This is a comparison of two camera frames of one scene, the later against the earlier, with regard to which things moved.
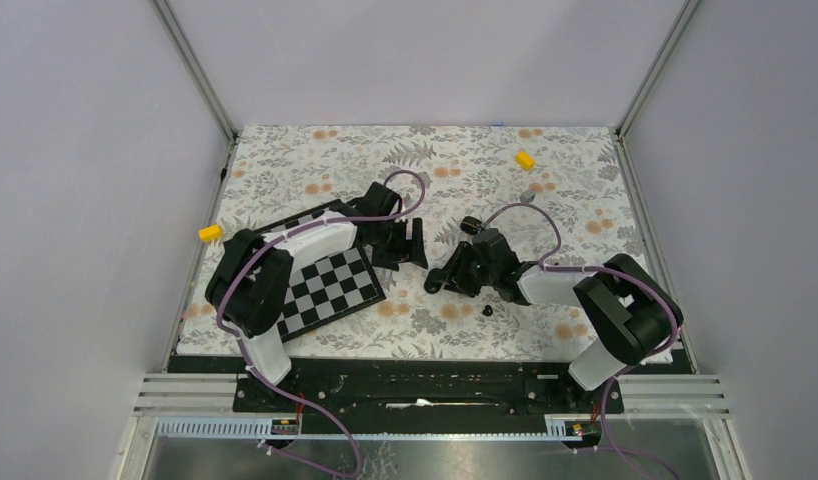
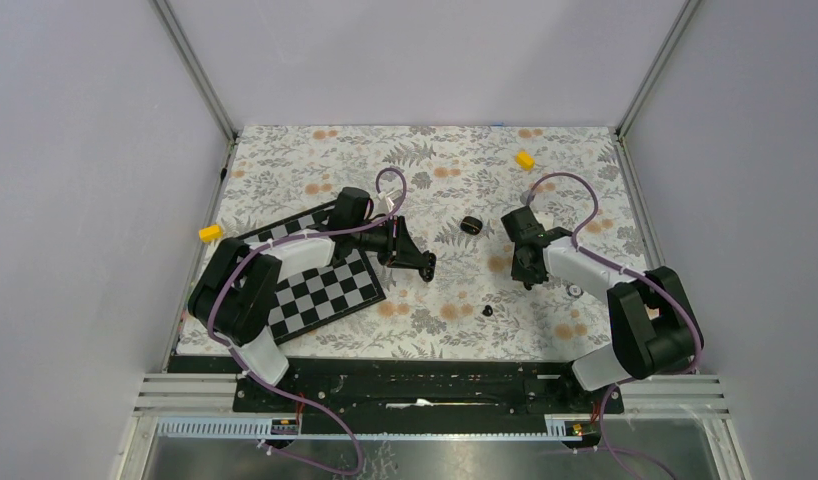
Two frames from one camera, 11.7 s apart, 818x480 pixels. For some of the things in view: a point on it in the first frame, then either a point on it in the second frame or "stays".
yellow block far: [524, 160] stays
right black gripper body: [489, 273] → [520, 273]
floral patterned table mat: [563, 194] stays
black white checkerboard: [328, 286] stays
